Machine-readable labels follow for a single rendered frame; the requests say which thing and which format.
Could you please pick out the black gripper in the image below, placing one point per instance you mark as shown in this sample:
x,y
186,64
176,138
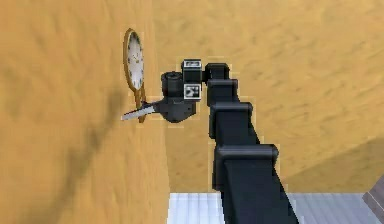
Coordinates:
x,y
174,100

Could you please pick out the brown wall clock gold accents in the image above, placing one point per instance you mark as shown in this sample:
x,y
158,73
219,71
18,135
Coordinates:
x,y
134,61

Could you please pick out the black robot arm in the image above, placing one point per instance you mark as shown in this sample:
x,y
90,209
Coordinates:
x,y
246,173

